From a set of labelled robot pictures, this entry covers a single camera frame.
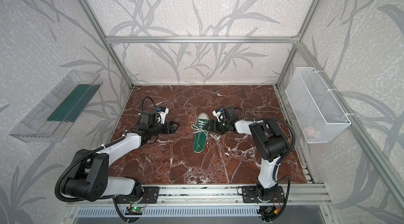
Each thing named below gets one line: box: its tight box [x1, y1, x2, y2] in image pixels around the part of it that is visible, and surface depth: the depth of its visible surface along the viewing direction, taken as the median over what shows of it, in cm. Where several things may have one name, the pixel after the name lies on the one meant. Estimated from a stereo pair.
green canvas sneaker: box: [192, 112, 211, 154], surface depth 92 cm
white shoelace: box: [190, 120, 209, 140], surface depth 95 cm
